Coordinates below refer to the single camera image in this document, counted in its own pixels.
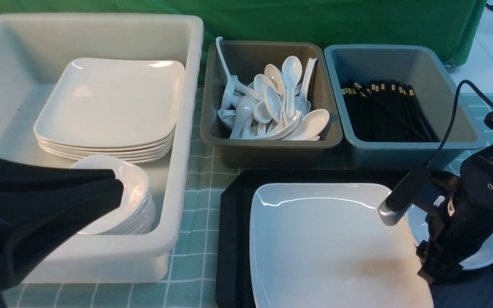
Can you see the small white sauce bowl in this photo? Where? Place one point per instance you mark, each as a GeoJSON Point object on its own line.
{"type": "Point", "coordinates": [416, 219]}

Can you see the pile of white spoons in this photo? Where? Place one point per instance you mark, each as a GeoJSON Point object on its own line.
{"type": "Point", "coordinates": [258, 111]}

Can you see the large white rice plate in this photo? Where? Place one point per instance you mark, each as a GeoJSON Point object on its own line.
{"type": "Point", "coordinates": [324, 246]}

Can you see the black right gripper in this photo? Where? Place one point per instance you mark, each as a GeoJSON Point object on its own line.
{"type": "Point", "coordinates": [459, 212]}

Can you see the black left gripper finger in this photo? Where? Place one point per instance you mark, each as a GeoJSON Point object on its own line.
{"type": "Point", "coordinates": [19, 177]}
{"type": "Point", "coordinates": [36, 218]}

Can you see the grey spoon bin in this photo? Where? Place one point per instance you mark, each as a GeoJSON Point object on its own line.
{"type": "Point", "coordinates": [246, 59]}

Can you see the green checkered tablecloth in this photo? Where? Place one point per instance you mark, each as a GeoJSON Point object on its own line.
{"type": "Point", "coordinates": [190, 281]}

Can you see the white soup spoon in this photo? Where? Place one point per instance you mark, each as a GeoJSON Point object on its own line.
{"type": "Point", "coordinates": [292, 71]}

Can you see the stack of white square plates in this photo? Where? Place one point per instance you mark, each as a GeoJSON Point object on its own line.
{"type": "Point", "coordinates": [123, 108]}

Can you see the green backdrop cloth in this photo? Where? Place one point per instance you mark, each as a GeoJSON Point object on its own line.
{"type": "Point", "coordinates": [446, 27]}

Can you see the pile of black chopsticks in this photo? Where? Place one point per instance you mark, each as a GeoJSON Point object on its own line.
{"type": "Point", "coordinates": [386, 111]}

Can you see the large white plastic tub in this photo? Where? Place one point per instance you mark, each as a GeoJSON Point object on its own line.
{"type": "Point", "coordinates": [34, 51]}

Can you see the stack of small white bowls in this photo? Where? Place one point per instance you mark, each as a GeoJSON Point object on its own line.
{"type": "Point", "coordinates": [136, 196]}

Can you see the black serving tray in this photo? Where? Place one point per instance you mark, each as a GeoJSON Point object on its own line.
{"type": "Point", "coordinates": [233, 239]}

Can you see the blue-grey chopstick bin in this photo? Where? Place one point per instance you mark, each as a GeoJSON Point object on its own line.
{"type": "Point", "coordinates": [417, 66]}

